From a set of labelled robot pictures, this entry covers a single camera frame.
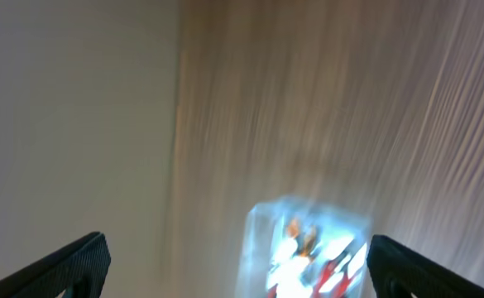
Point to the orange black needle-nose pliers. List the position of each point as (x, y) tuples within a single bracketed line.
[(306, 240)]

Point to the clear plastic container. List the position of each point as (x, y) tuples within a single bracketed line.
[(294, 248)]

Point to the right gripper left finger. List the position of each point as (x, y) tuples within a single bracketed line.
[(78, 269)]

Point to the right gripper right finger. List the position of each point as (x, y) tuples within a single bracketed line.
[(397, 271)]

